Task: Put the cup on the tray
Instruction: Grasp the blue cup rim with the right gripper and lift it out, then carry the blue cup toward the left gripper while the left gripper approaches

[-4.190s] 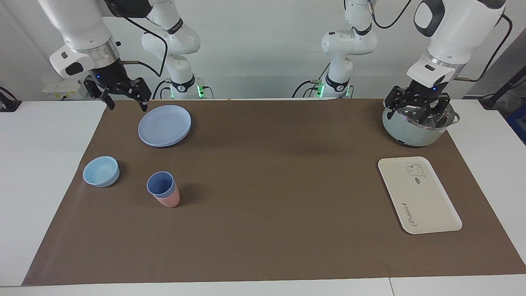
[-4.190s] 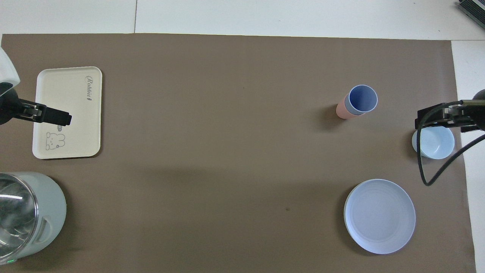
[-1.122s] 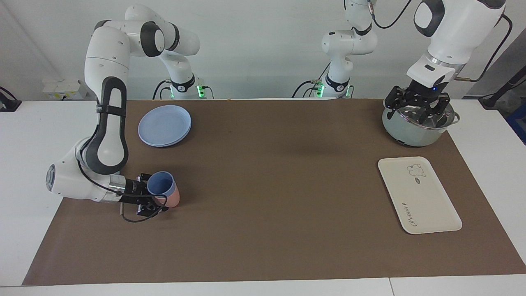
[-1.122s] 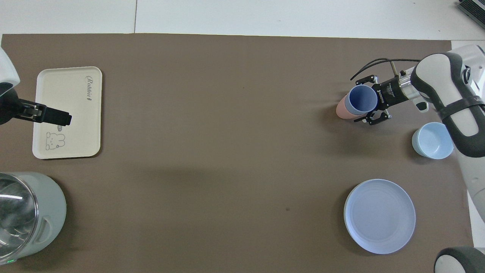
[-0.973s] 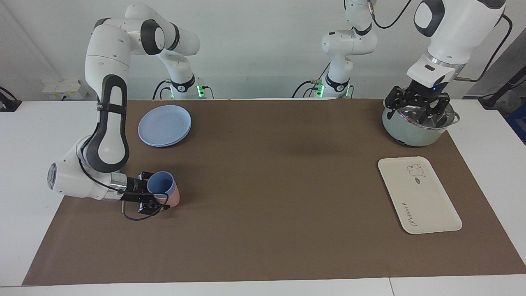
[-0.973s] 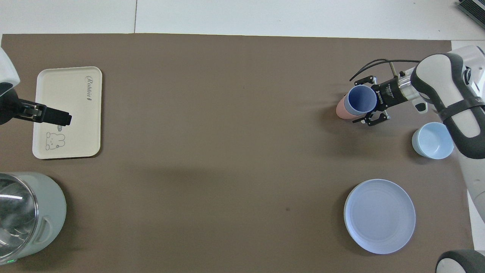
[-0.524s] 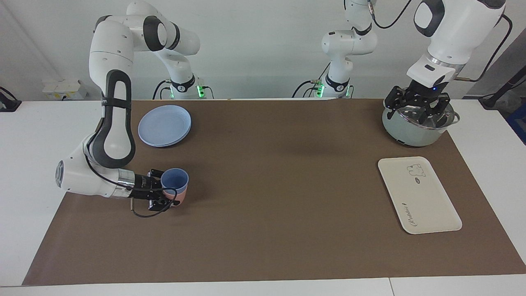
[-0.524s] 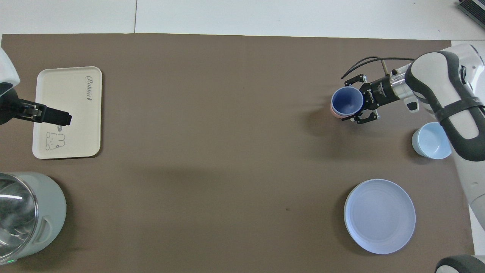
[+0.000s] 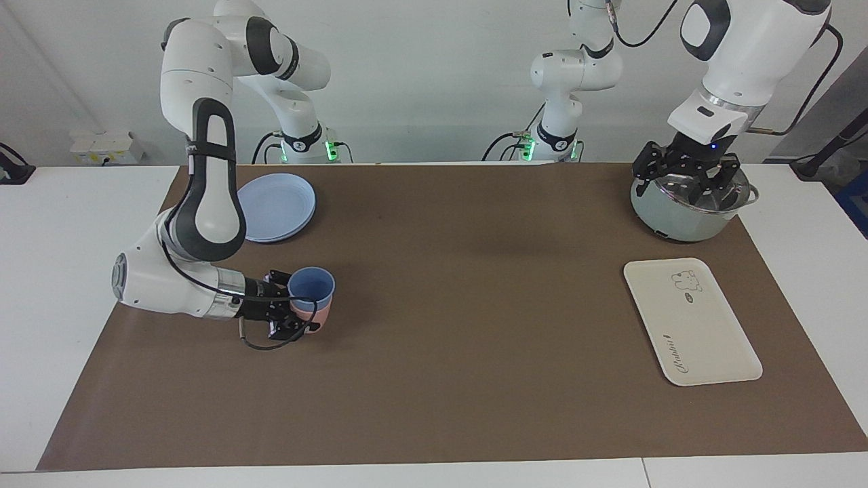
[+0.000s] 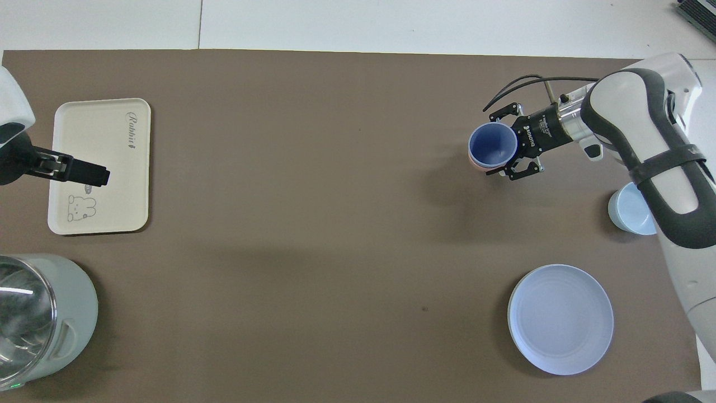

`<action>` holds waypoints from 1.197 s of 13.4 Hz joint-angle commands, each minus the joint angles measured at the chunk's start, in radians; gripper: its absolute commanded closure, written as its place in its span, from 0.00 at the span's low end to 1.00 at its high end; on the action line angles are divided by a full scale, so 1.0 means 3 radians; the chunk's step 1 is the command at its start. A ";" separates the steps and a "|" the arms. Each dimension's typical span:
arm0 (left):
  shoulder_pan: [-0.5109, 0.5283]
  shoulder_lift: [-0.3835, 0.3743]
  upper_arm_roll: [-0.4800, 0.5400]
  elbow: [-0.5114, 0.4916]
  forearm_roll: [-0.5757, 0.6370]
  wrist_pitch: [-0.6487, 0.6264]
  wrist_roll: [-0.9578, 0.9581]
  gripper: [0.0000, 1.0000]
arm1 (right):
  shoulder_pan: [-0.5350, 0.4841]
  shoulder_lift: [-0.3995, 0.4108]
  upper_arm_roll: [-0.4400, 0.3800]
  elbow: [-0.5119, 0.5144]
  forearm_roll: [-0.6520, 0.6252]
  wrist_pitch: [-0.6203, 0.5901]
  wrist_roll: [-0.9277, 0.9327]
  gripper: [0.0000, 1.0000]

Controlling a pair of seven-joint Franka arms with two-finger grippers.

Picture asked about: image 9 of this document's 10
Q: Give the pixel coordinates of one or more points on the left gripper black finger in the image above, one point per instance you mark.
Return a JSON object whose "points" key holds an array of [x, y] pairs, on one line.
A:
{"points": [[651, 161], [724, 173]]}

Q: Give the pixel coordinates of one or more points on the blue crate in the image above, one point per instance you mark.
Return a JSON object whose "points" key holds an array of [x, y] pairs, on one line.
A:
{"points": [[856, 203]]}

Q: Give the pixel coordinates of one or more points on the blue plastic cup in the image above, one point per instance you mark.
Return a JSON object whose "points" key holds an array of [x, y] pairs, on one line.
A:
{"points": [[313, 285]]}

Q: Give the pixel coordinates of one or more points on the pale green cooking pot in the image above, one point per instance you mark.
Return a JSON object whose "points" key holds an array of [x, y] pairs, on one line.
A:
{"points": [[671, 213]]}

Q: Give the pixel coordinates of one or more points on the black stand bracket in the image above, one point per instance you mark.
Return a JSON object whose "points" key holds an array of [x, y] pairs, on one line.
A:
{"points": [[824, 152]]}

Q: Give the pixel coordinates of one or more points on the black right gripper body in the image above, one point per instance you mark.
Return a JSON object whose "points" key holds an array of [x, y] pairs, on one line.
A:
{"points": [[264, 301]]}

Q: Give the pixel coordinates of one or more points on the cream rabbit print tray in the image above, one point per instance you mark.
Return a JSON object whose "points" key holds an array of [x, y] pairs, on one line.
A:
{"points": [[692, 325]]}

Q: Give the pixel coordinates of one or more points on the brown table mat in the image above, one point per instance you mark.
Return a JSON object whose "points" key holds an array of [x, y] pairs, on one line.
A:
{"points": [[441, 373]]}

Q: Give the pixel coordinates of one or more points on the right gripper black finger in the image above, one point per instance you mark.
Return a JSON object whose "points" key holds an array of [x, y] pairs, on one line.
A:
{"points": [[279, 277], [291, 329]]}

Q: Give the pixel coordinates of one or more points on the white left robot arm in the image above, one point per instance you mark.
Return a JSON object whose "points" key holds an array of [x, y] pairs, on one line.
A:
{"points": [[753, 47]]}

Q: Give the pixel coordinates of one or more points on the white power strip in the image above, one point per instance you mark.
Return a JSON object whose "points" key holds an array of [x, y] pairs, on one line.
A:
{"points": [[102, 149]]}

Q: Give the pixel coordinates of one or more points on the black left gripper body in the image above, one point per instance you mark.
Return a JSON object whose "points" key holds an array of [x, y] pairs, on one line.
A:
{"points": [[698, 152]]}

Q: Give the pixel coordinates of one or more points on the pale blue plate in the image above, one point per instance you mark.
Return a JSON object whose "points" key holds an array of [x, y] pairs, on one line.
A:
{"points": [[281, 203]]}

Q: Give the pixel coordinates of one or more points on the black table clamp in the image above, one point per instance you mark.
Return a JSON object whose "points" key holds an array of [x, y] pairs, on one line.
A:
{"points": [[13, 171]]}

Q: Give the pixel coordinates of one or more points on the pink plastic cup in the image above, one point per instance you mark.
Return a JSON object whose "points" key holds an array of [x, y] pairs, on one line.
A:
{"points": [[323, 317]]}

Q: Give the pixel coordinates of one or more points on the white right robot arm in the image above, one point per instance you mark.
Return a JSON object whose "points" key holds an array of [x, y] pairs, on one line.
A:
{"points": [[203, 176]]}

